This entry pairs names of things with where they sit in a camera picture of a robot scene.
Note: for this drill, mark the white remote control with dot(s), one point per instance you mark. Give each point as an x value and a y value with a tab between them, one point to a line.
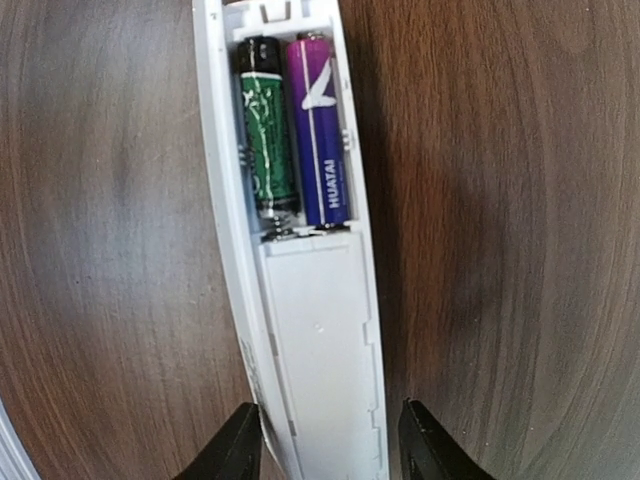
303	298

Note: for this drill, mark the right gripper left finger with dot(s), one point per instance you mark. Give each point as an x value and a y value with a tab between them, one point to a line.
234	453

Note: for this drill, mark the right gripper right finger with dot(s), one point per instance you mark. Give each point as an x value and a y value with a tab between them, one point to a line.
428	451

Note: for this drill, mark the purple battery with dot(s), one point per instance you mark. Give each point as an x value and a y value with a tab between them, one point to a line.
318	134

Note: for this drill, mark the black battery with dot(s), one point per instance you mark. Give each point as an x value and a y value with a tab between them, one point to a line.
266	121

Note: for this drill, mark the front aluminium rail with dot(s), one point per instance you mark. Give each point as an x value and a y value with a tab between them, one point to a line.
15	463

